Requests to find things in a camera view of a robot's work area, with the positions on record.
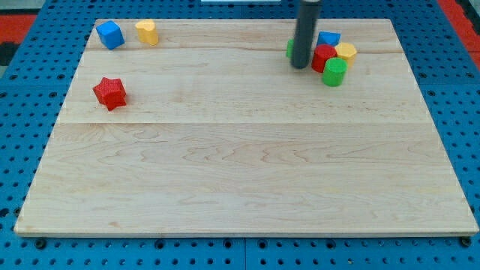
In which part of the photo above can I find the red star block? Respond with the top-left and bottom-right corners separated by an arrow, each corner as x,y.
93,77 -> 127,111

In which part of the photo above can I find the yellow heart block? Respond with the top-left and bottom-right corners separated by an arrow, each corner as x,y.
135,19 -> 159,46

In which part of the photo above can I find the light wooden board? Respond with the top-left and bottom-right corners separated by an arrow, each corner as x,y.
14,19 -> 479,238

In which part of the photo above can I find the green block behind rod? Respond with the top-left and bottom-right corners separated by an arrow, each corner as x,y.
286,39 -> 294,59

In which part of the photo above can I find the green cylinder block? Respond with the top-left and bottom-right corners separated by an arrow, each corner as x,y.
322,57 -> 348,87

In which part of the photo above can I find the red cylinder block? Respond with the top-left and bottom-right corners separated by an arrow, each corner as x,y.
311,44 -> 337,73

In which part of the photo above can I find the blue pentagon block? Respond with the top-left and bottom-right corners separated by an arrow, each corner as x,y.
316,31 -> 341,47

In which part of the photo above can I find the yellow hexagon block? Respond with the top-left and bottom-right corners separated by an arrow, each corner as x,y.
334,42 -> 357,68

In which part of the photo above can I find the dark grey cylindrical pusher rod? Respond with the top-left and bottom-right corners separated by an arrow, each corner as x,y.
290,0 -> 322,69

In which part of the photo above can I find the blue cube block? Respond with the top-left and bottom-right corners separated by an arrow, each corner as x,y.
95,20 -> 125,50

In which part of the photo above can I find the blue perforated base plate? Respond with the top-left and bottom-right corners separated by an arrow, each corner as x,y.
1,1 -> 479,269

